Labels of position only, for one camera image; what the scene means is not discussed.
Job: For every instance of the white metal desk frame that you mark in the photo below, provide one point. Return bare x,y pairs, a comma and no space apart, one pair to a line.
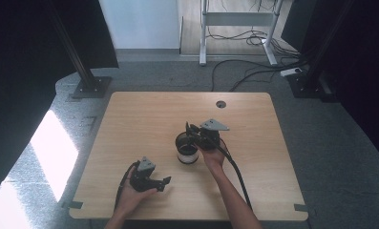
238,18

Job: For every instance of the person's left hand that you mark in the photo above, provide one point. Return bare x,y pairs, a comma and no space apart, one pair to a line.
131,197

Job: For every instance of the dark tape piece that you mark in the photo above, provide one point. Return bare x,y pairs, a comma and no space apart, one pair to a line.
72,205
301,208

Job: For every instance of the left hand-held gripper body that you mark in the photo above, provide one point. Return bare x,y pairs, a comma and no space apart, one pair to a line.
141,179

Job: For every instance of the black metal stand post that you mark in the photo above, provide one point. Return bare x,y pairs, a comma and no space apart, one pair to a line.
314,73
82,73

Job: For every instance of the black curtain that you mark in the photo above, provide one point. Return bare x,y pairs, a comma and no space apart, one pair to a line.
21,79
365,70

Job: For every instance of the dark pen holder cup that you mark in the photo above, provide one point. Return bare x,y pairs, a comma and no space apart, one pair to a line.
187,152

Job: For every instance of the white power strip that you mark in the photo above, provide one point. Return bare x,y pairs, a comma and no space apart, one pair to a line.
291,72

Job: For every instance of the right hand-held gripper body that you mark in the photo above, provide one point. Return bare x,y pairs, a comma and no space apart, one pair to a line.
209,136

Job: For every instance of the person's right hand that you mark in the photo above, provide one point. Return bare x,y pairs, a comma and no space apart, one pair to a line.
213,157

